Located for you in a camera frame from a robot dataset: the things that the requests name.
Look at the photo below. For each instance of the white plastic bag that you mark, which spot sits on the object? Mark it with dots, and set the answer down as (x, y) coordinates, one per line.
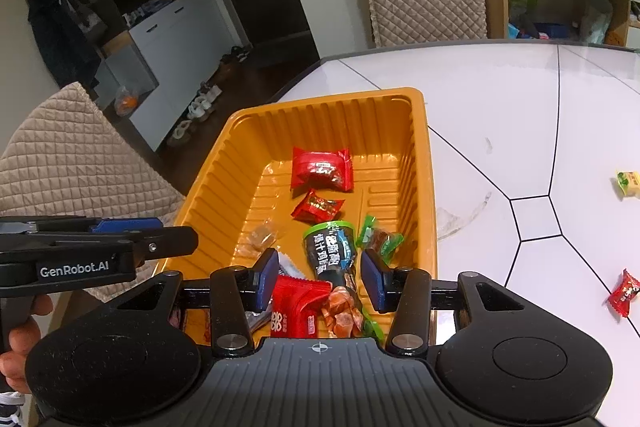
(597, 22)

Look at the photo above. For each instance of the red packet with white print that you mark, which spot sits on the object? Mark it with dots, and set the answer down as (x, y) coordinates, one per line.
(295, 307)

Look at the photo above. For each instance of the clear brown candy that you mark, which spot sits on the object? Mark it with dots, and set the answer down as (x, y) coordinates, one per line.
(265, 234)

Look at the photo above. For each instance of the orange plastic tray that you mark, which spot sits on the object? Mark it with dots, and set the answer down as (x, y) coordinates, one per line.
(240, 167)

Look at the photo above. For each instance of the row of shoes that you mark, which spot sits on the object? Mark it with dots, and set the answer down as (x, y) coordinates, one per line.
(200, 107)

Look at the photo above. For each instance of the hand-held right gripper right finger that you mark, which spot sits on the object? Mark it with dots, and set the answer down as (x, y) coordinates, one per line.
(371, 279)

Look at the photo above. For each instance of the red cartoon print candy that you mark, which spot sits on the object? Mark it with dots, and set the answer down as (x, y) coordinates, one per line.
(625, 294)

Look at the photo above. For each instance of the yellow green candy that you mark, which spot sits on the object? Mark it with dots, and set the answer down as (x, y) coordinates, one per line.
(627, 184)

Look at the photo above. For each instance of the orange bag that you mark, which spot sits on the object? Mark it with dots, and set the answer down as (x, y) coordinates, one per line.
(127, 102)

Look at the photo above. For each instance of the small red gold candy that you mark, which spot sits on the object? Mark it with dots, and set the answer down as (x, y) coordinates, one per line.
(317, 207)

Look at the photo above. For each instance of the blue box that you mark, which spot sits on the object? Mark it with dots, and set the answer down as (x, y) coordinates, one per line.
(550, 30)

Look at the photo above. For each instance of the black green snack packet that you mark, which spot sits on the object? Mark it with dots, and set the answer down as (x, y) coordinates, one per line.
(327, 252)

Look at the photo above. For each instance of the person's left hand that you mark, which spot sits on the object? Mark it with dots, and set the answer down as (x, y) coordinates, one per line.
(20, 342)

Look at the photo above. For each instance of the red packet with gold print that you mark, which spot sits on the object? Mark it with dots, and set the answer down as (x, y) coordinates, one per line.
(322, 169)

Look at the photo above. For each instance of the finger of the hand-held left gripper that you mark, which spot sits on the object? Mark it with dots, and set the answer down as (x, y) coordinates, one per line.
(167, 244)
(127, 225)

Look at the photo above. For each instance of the green brown candy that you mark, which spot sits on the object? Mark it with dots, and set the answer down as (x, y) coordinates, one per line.
(382, 239)

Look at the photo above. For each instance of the grey snack packet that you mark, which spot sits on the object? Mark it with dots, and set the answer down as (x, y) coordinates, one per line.
(289, 265)

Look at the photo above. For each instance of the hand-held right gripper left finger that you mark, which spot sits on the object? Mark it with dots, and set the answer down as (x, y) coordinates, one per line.
(266, 279)

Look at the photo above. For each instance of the white cabinet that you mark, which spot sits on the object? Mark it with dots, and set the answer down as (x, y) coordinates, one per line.
(175, 52)

